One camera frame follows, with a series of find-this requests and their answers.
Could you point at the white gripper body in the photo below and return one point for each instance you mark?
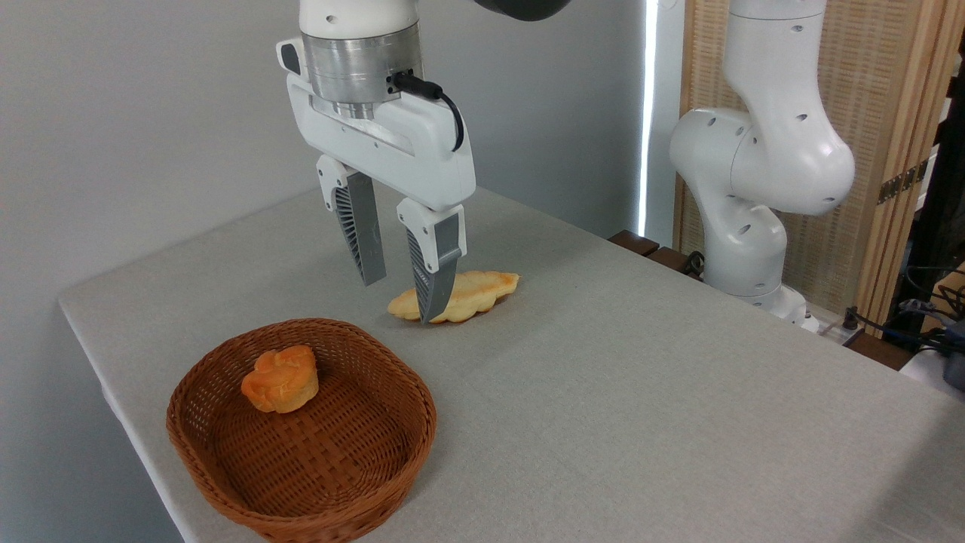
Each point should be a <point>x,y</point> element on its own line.
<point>422,158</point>

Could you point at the long braided bread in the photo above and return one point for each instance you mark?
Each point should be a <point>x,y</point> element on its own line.
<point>482,290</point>

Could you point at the blue grey device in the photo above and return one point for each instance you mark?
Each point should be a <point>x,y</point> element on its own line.
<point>956,362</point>

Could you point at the brown wicker basket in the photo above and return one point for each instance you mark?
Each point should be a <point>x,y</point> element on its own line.
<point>317,467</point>

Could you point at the metal screen hinge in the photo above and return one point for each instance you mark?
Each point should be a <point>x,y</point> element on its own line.
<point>901,182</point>

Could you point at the bamboo folding screen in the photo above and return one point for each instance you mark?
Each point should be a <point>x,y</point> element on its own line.
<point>874,75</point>

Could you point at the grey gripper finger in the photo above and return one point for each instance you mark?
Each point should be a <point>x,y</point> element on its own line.
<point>362,226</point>
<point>433,256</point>

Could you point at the grey tablecloth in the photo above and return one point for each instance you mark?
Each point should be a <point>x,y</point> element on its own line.
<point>603,392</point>

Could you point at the black metal stand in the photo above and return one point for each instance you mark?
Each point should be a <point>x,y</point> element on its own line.
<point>938,196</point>

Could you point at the brown wooden block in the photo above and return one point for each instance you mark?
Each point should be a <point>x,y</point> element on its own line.
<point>633,243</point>
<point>671,260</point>

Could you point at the round orange bread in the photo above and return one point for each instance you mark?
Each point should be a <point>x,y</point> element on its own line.
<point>283,381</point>

